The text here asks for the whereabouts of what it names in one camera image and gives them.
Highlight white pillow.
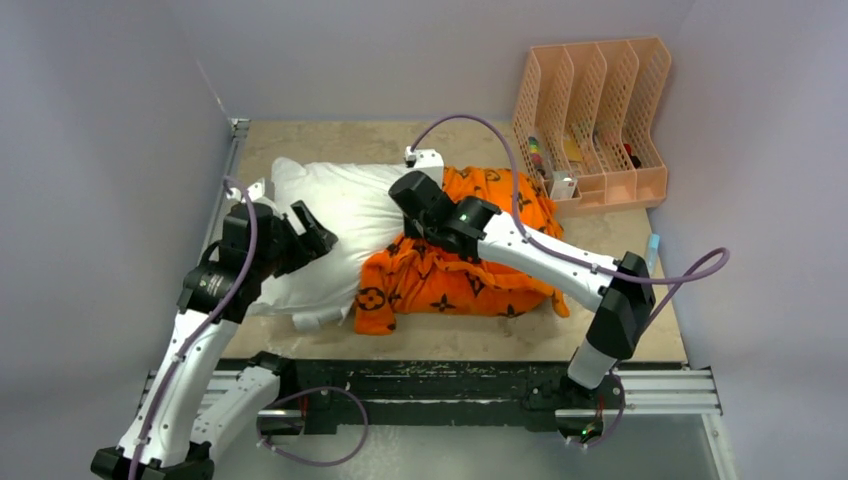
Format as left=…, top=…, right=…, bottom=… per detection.
left=247, top=157, right=406, bottom=331

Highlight orange patterned pillowcase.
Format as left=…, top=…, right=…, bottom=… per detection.
left=353, top=167, right=570, bottom=336

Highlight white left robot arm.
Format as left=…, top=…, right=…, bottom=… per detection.
left=90, top=200, right=338, bottom=479

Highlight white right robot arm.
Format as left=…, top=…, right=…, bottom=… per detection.
left=388, top=170, right=656, bottom=407

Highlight set of coloured markers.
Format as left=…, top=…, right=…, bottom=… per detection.
left=527, top=136, right=548, bottom=180

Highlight small white red box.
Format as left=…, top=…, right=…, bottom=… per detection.
left=548, top=171, right=577, bottom=201

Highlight yellow notepad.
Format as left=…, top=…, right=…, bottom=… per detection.
left=563, top=135, right=583, bottom=164

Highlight pink desk file organizer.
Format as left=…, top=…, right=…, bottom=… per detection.
left=512, top=36, right=672, bottom=216

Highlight red black round object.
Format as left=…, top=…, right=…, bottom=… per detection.
left=623, top=143, right=642, bottom=169

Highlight light blue glue stick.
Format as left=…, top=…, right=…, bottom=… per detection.
left=644, top=233, right=660, bottom=274

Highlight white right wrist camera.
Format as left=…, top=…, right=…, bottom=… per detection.
left=404, top=146, right=445, bottom=186

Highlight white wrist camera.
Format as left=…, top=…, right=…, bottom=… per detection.
left=223, top=176, right=280, bottom=215
left=404, top=146, right=445, bottom=186

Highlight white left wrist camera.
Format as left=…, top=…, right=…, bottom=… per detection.
left=223, top=176, right=280, bottom=215

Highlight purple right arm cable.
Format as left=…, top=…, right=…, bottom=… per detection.
left=407, top=113, right=731, bottom=333

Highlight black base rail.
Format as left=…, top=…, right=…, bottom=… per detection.
left=215, top=352, right=624, bottom=436

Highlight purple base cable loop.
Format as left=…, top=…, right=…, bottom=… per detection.
left=255, top=386, right=370, bottom=469

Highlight aluminium frame rails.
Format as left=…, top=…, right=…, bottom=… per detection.
left=119, top=117, right=738, bottom=480

